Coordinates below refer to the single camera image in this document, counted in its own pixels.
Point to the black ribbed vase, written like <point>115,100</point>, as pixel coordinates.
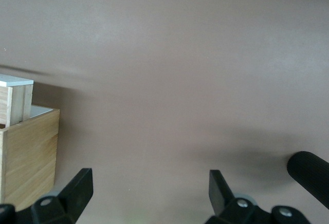
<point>311,172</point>

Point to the white-fronted wooden drawer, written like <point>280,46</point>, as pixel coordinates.
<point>18,105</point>

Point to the brown table mat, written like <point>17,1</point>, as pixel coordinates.
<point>164,54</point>

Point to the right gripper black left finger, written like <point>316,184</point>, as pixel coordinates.
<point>74,198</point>

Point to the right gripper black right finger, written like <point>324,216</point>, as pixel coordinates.
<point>223,203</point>

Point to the wooden drawer cabinet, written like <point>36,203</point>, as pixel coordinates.
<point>30,157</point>

